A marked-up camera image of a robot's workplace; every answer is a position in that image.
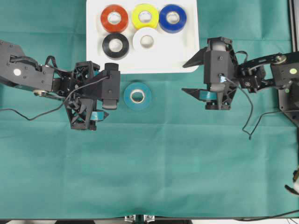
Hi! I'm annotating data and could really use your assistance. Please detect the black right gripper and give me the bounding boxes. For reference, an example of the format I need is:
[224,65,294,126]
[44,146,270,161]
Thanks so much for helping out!
[181,38,238,110]

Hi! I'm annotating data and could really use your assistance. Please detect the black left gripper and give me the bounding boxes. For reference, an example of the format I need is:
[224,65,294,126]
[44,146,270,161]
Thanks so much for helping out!
[52,61,109,131]

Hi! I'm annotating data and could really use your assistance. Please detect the teal tape roll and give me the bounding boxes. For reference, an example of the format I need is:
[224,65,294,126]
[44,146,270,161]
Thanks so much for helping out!
[123,82,152,111]

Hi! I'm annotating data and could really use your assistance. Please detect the blue tape roll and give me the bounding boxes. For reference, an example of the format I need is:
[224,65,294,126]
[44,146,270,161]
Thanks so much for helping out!
[159,4,187,34]

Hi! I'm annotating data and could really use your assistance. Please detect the black tape roll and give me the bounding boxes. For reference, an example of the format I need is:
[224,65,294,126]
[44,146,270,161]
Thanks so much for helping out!
[102,33,129,60]

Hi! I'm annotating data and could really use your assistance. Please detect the yellow tape roll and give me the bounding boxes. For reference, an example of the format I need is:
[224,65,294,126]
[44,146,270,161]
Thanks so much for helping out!
[131,4,159,30]

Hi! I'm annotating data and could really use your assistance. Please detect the white tape roll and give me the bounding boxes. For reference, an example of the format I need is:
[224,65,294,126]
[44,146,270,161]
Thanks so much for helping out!
[132,27,161,53]

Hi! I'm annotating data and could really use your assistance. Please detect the red tape roll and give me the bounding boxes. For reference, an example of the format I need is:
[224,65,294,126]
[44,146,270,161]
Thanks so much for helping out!
[100,4,128,33]

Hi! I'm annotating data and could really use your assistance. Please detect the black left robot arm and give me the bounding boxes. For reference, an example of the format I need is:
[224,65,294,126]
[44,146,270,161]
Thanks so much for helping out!
[0,40,109,131]

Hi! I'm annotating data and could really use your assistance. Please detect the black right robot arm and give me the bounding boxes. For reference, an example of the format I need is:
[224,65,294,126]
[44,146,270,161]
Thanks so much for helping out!
[182,37,299,126]

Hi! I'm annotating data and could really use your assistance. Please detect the white rectangular plastic case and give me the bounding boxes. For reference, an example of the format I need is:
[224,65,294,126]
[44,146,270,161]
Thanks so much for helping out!
[86,0,199,74]

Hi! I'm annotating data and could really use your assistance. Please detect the metal table clamp brackets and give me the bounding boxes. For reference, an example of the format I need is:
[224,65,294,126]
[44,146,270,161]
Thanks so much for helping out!
[124,215,155,224]

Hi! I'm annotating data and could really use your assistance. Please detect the white object at edge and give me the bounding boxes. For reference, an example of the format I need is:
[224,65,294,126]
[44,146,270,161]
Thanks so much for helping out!
[285,169,299,196]

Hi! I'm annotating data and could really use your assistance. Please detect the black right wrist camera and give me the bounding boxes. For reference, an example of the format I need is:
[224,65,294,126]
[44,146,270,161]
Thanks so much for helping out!
[204,37,228,92]

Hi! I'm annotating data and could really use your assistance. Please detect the black left camera cable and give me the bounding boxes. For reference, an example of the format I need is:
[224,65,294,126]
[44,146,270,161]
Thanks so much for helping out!
[0,74,110,121]

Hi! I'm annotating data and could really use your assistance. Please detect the black camera cable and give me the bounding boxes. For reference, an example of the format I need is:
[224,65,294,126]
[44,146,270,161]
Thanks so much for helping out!
[219,74,299,140]
[0,74,110,121]

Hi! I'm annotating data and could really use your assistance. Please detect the black right camera cable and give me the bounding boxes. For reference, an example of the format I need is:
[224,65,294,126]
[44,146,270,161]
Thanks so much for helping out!
[219,74,299,140]

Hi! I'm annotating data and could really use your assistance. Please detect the aluminium frame rail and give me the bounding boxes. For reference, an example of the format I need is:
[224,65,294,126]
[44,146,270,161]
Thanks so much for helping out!
[288,0,299,52]

